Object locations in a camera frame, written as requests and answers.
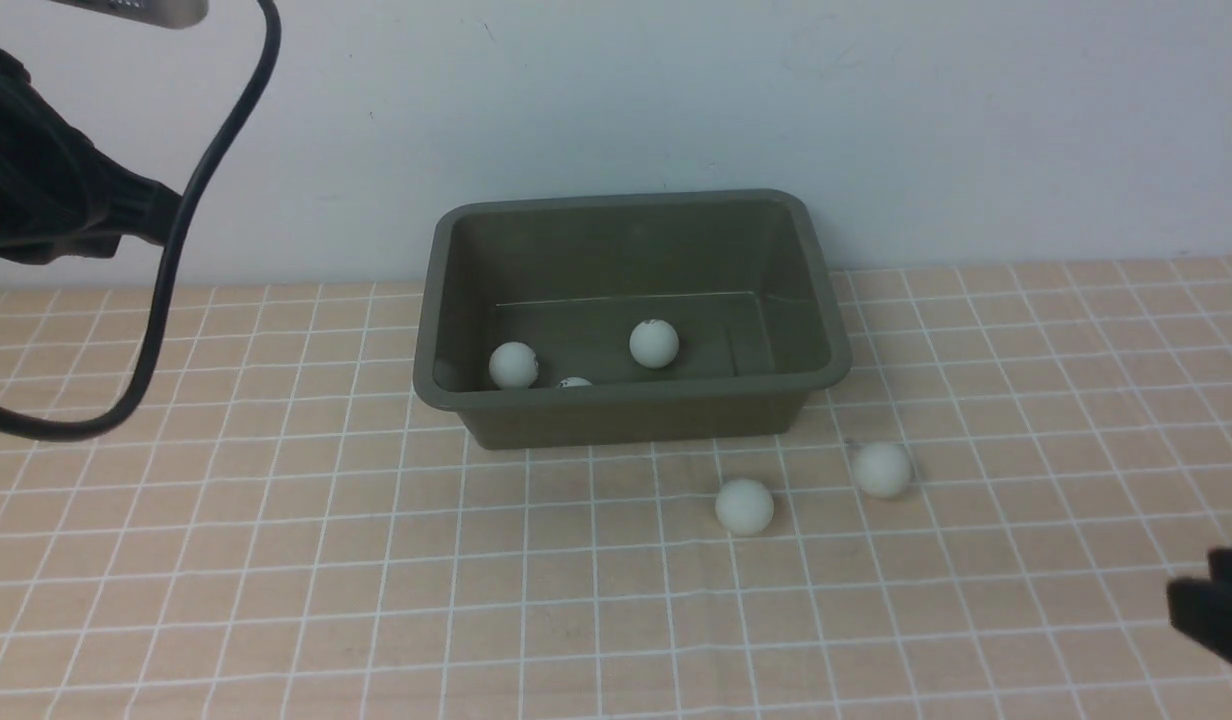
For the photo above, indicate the olive green plastic bin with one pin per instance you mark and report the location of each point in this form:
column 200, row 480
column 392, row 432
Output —
column 739, row 273

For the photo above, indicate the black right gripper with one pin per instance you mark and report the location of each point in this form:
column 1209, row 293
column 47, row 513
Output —
column 1201, row 608

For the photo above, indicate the white logo ping-pong ball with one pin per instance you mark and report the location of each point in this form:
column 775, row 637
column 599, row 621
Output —
column 654, row 343

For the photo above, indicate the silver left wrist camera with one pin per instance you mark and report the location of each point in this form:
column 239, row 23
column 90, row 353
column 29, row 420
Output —
column 168, row 14

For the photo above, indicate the beige checkered tablecloth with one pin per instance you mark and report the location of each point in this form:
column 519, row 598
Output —
column 285, row 532

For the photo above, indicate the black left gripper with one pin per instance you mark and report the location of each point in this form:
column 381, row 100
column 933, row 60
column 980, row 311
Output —
column 60, row 197

